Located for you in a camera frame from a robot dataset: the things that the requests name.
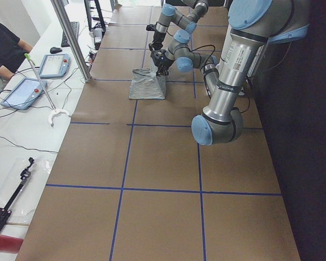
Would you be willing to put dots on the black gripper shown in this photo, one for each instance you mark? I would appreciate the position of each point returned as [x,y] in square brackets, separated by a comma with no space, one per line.
[156,37]
[163,63]

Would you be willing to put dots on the striped polo shirt white collar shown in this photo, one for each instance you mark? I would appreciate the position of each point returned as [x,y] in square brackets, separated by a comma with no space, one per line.
[146,85]

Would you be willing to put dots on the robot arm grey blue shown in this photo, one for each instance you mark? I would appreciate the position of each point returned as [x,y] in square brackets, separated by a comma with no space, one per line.
[170,14]
[252,24]

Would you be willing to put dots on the black monitor stand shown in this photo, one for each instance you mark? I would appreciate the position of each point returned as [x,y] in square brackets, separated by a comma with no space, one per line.
[97,31]

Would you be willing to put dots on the black computer mouse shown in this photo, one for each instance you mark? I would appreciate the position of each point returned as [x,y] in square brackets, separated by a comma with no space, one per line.
[55,50]

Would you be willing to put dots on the far blue teach pendant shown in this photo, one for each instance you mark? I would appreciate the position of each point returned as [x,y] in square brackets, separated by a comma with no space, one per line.
[54,66]

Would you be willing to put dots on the blue teach pendant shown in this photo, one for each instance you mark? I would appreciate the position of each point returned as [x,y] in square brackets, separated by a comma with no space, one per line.
[23,94]
[54,66]

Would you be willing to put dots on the white reacher grabber tool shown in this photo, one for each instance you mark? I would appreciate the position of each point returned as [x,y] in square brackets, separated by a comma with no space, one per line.
[55,111]

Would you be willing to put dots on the near blue teach pendant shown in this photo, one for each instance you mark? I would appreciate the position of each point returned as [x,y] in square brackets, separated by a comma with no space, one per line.
[23,94]

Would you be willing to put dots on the person in black shirt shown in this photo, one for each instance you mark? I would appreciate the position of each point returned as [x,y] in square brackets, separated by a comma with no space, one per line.
[12,51]

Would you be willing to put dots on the black tripod stick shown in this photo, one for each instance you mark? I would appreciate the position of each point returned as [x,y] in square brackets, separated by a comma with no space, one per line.
[5,211]

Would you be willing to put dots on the red object at corner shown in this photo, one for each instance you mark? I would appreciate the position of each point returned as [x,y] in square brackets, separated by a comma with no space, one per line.
[10,244]

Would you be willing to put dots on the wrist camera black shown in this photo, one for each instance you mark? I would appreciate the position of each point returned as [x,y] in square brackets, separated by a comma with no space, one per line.
[157,56]
[151,28]

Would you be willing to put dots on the aluminium frame post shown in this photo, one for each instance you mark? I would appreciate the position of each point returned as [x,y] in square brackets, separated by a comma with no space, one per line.
[67,29]

